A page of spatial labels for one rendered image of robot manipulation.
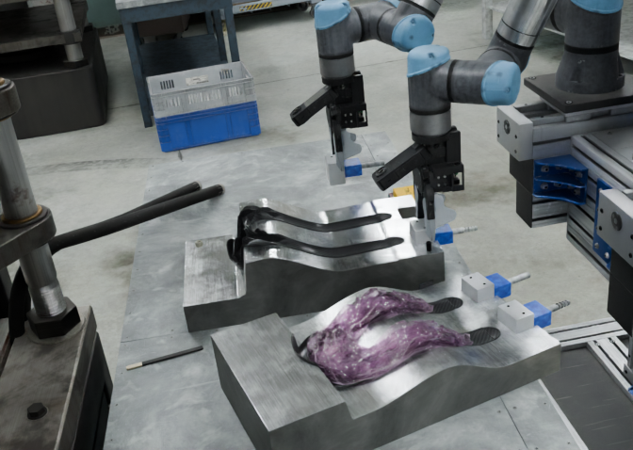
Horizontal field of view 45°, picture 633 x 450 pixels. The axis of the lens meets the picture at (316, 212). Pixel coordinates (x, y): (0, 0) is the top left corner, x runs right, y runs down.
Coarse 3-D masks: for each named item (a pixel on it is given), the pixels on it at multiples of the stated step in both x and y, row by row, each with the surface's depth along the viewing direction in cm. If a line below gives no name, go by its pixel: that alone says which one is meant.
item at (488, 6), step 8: (488, 0) 586; (624, 0) 559; (632, 0) 556; (488, 8) 589; (496, 8) 576; (504, 8) 573; (624, 8) 538; (632, 8) 535; (488, 16) 591; (624, 16) 520; (632, 16) 518; (488, 24) 594; (624, 24) 502; (632, 24) 500; (488, 32) 597; (560, 32) 503; (624, 32) 486; (632, 32) 484; (624, 40) 470; (632, 40) 468; (624, 48) 457; (632, 48) 455; (624, 56) 448; (632, 56) 441
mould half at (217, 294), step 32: (256, 224) 154; (288, 224) 157; (384, 224) 158; (192, 256) 161; (224, 256) 159; (256, 256) 143; (288, 256) 144; (320, 256) 149; (352, 256) 149; (384, 256) 147; (416, 256) 146; (192, 288) 149; (224, 288) 148; (256, 288) 144; (288, 288) 145; (320, 288) 146; (352, 288) 147; (416, 288) 149; (192, 320) 145; (224, 320) 146
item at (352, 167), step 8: (328, 160) 174; (344, 160) 176; (352, 160) 176; (328, 168) 172; (336, 168) 172; (344, 168) 173; (352, 168) 173; (360, 168) 174; (328, 176) 175; (336, 176) 173; (344, 176) 174; (352, 176) 174; (336, 184) 174
